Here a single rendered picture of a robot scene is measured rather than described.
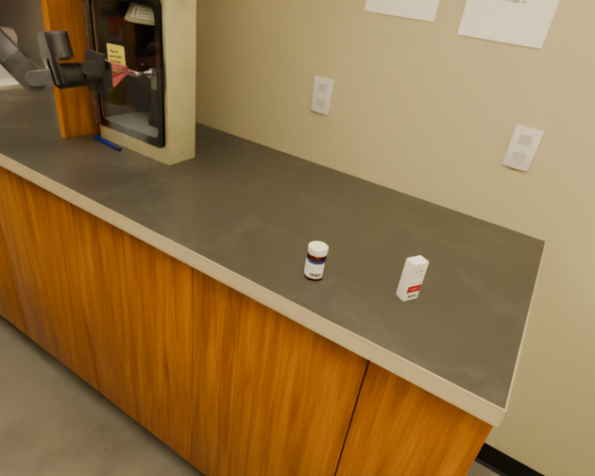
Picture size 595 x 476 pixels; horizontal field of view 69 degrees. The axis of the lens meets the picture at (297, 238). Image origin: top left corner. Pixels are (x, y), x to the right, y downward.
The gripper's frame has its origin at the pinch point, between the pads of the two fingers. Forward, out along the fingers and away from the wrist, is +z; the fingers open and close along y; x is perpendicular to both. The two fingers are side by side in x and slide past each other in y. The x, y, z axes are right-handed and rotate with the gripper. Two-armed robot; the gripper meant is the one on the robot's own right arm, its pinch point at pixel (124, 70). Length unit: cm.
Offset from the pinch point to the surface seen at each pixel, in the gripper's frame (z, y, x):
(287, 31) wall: 48, 13, -22
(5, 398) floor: -39, -121, 27
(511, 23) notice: 46, 28, -87
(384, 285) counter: -10, -23, -88
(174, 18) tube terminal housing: 8.0, 14.8, -10.8
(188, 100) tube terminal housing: 13.0, -7.1, -11.7
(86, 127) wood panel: 4.5, -24.3, 25.1
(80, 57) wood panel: 5.6, -2.5, 25.8
